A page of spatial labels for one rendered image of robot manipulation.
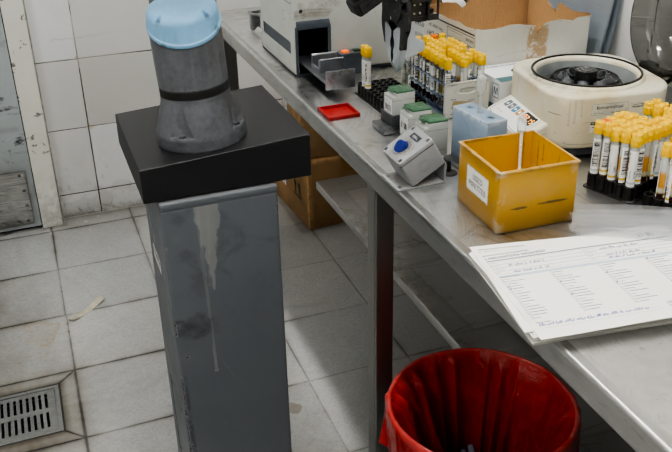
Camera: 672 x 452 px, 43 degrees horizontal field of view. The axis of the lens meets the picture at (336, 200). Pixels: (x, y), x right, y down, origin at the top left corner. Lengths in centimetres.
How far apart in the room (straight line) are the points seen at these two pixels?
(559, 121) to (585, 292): 48
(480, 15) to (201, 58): 88
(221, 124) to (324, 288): 145
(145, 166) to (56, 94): 188
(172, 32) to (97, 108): 194
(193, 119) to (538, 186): 55
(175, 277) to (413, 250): 112
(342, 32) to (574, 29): 51
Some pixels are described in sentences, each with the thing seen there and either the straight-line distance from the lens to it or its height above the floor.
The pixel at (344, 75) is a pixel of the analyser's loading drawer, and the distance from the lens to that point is 181.
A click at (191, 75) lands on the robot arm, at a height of 107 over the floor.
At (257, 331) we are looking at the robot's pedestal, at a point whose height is 59.
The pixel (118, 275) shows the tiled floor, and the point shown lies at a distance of 297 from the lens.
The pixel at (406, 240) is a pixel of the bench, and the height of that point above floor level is 27.
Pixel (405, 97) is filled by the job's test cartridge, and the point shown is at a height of 94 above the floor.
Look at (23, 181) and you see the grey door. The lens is 329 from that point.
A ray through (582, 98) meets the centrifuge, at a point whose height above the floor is 99.
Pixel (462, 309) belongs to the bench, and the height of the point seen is 27.
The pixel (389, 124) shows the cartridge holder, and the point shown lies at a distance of 162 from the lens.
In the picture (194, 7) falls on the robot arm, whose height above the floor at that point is 117.
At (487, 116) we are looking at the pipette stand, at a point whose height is 97.
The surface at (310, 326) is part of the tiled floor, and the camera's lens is 260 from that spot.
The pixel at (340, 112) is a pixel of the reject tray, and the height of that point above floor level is 88.
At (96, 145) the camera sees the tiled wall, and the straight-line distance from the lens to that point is 332.
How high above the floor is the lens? 147
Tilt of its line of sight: 26 degrees down
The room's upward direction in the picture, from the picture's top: 1 degrees counter-clockwise
